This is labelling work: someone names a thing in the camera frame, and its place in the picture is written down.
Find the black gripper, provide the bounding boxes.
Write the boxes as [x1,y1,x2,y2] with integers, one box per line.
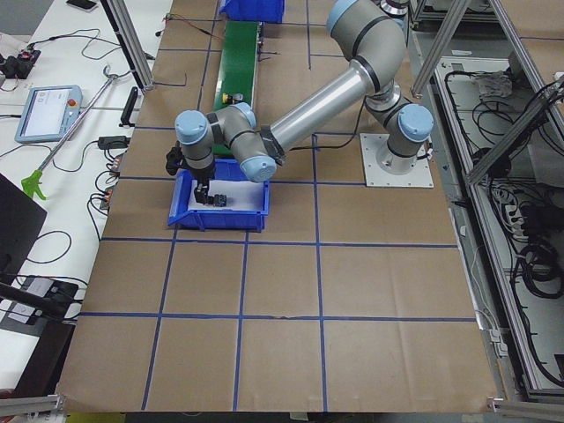
[185,156,215,204]

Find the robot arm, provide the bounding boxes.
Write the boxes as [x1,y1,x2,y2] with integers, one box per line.
[166,1,434,204]

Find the left blue bin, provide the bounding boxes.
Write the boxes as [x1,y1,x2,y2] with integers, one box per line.
[167,159,270,232]

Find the blue bin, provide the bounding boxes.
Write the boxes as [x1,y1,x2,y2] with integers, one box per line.
[219,0,286,23]
[167,159,270,232]

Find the black power adapter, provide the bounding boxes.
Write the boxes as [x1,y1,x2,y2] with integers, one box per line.
[97,136,130,151]

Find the green conveyor belt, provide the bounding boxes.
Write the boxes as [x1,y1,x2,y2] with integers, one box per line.
[212,20,260,110]

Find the green reacher grabber tool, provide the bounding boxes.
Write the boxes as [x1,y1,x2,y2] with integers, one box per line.
[21,64,120,200]

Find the teach pendant tablet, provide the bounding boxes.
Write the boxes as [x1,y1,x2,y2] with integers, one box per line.
[14,85,83,144]

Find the right blue bin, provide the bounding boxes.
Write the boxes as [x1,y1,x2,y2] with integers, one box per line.
[219,0,286,23]

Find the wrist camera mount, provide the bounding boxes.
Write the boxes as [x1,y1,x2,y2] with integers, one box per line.
[165,146,185,176]

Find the left black braided cable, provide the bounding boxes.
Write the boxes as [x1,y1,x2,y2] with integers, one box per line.
[286,131,362,153]

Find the red black conveyor wires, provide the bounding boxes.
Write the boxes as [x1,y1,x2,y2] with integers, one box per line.
[156,12,226,43]

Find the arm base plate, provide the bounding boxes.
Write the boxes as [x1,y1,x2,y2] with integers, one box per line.
[360,133,434,189]

